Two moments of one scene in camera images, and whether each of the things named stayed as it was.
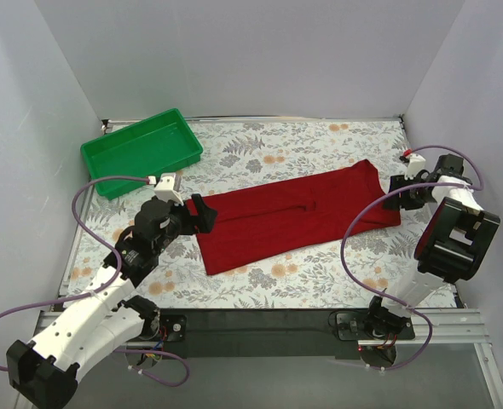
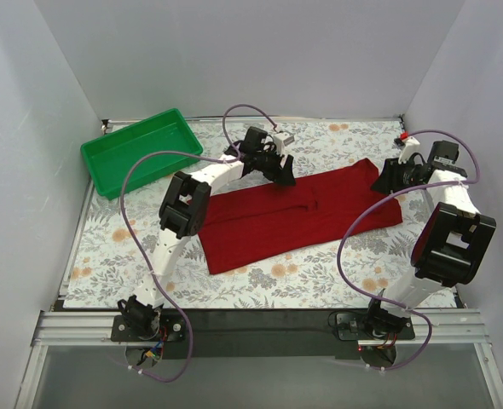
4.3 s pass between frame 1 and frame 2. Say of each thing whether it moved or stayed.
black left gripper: moved
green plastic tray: stayed
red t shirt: stayed
